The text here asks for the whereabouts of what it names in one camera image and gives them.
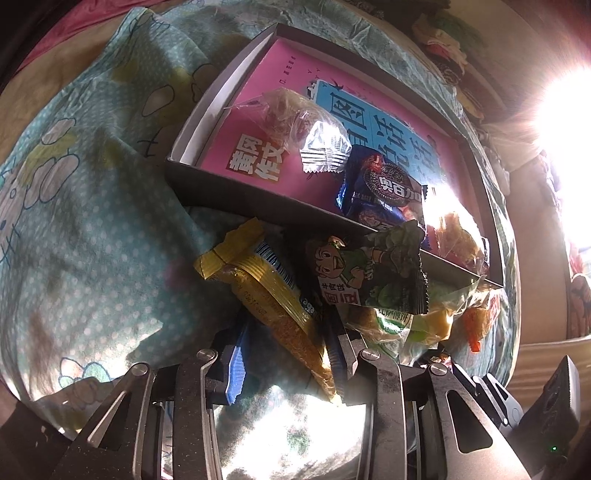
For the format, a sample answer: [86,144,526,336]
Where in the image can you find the teal cartoon print blanket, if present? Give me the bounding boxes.
[0,0,523,480]

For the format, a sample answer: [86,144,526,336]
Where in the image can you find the green yellow clear snack bag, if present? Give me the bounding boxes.
[345,281,506,359]

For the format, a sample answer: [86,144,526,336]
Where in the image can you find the dark green bean snack packet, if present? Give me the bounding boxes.
[304,220,429,315]

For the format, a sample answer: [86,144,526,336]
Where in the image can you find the black shallow cardboard box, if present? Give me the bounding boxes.
[164,24,505,287]

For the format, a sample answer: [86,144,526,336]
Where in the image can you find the yellow wafer snack packet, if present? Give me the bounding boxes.
[193,218,337,399]

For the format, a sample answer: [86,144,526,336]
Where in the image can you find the pink and blue book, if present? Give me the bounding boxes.
[197,38,485,265]

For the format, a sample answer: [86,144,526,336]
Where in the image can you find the clear round pastry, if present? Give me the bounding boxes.
[228,88,353,174]

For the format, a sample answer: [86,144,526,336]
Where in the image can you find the clear bag orange snacks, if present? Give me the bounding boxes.
[427,212,489,276]

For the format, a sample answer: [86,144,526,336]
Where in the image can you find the blue Oreo cookie packet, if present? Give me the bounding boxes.
[335,145,431,250]

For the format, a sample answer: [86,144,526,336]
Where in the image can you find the pile of folded clothes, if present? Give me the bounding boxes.
[412,10,507,122]

